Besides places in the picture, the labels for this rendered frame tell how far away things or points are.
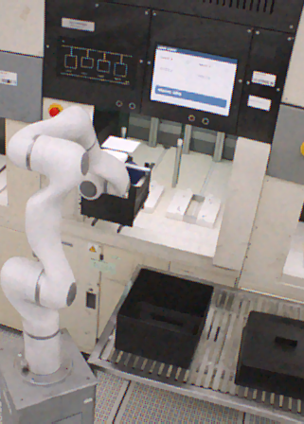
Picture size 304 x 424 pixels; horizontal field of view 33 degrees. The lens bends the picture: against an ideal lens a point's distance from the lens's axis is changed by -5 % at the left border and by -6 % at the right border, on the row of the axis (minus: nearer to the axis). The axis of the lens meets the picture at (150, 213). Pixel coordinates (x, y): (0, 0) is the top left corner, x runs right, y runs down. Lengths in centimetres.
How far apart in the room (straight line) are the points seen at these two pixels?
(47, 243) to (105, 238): 84
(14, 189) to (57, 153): 102
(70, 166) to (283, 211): 96
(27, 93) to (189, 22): 70
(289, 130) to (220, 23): 44
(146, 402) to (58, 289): 133
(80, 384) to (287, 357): 70
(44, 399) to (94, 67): 116
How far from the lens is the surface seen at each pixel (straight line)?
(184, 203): 242
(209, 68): 185
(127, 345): 185
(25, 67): 208
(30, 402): 173
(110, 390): 273
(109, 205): 203
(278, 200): 200
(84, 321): 263
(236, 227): 202
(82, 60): 197
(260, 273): 219
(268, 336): 190
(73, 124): 144
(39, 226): 142
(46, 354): 170
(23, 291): 154
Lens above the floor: 215
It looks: 33 degrees down
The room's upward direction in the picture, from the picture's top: 7 degrees clockwise
